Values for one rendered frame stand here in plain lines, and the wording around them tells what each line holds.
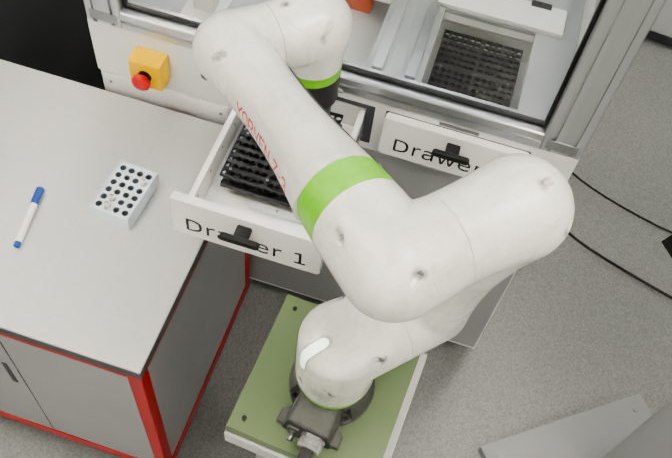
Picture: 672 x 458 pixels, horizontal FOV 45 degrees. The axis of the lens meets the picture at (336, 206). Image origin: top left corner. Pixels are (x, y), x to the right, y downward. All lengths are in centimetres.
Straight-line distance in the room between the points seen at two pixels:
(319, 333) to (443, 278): 40
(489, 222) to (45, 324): 94
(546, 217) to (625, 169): 206
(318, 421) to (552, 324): 129
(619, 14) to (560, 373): 133
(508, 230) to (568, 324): 167
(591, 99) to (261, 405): 78
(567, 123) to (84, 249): 94
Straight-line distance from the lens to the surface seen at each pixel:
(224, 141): 159
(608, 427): 240
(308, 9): 114
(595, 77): 145
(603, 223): 277
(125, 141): 177
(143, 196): 163
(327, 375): 120
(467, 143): 159
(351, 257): 83
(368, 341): 120
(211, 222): 148
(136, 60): 171
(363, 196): 86
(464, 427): 231
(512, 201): 87
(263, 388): 143
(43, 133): 181
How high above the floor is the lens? 213
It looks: 56 degrees down
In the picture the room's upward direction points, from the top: 9 degrees clockwise
